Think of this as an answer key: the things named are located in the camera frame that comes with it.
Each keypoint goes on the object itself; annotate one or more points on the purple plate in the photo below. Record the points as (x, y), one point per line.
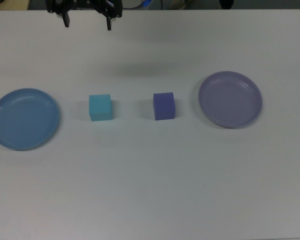
(230, 100)

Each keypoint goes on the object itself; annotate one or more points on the purple cube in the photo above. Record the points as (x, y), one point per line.
(164, 107)

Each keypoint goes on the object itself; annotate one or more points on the cyan cube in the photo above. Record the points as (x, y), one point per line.
(100, 107)

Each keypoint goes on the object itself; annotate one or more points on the blue plate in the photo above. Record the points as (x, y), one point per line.
(23, 120)

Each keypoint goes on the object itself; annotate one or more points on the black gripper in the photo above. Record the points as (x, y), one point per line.
(83, 4)

